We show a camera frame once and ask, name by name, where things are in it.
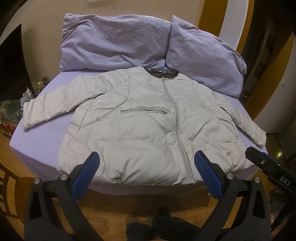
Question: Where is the beige puffer jacket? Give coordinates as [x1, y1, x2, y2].
[22, 67, 266, 186]

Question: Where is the wooden chair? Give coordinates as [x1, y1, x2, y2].
[1, 164, 34, 224]

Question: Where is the lavender bed mattress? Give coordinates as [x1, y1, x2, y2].
[9, 71, 268, 196]

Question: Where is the cluttered bedside table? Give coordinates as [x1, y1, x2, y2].
[1, 87, 35, 138]

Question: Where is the right lavender pillow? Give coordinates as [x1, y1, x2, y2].
[166, 16, 247, 98]

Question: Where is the lavender pillow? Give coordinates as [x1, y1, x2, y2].
[166, 16, 247, 98]
[59, 13, 171, 73]

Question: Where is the left lavender pillow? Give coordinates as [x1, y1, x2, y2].
[59, 13, 171, 73]

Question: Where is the wooden door frame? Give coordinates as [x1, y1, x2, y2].
[198, 1, 293, 120]

